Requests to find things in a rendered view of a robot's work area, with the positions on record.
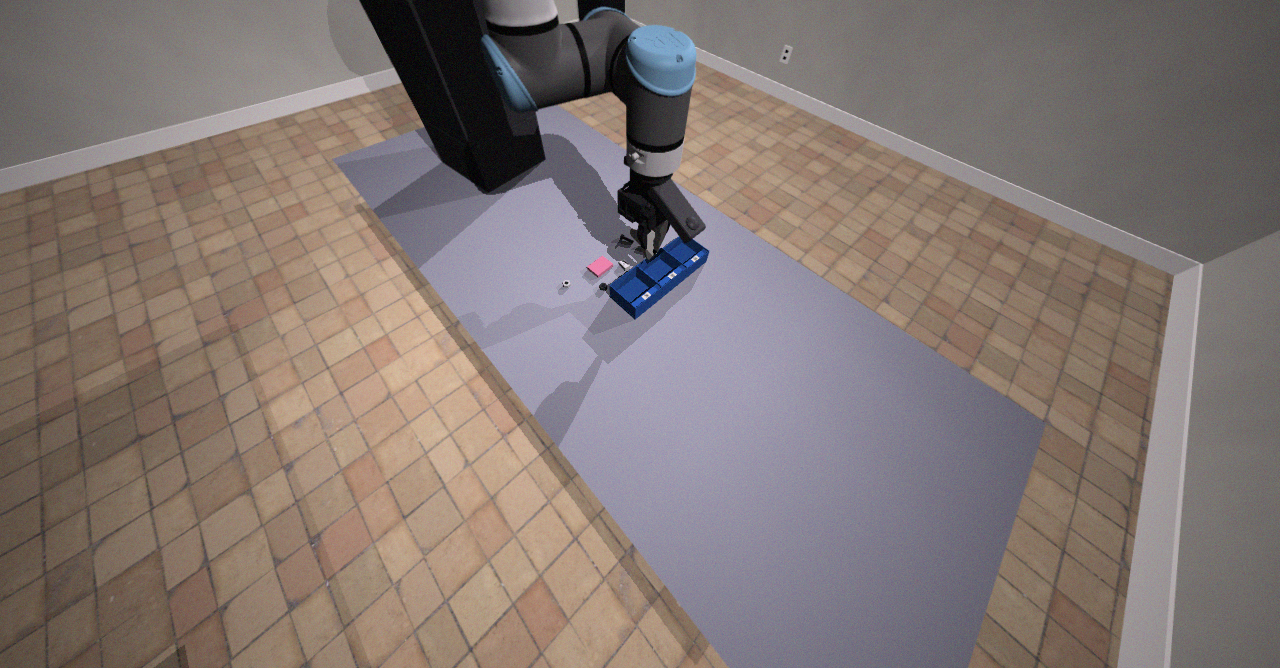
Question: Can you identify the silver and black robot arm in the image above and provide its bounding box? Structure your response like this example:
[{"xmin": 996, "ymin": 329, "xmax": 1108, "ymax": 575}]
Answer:
[{"xmin": 480, "ymin": 0, "xmax": 707, "ymax": 243}]

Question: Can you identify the pink rectangular block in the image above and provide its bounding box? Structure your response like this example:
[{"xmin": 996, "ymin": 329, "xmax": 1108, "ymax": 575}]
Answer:
[{"xmin": 588, "ymin": 256, "xmax": 613, "ymax": 278}]

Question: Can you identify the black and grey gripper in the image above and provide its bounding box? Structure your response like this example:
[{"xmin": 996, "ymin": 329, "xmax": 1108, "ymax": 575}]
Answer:
[{"xmin": 617, "ymin": 168, "xmax": 673, "ymax": 260}]

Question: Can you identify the blue rack of labelled bins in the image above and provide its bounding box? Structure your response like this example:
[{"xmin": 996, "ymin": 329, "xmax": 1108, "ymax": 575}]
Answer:
[{"xmin": 609, "ymin": 237, "xmax": 709, "ymax": 319}]

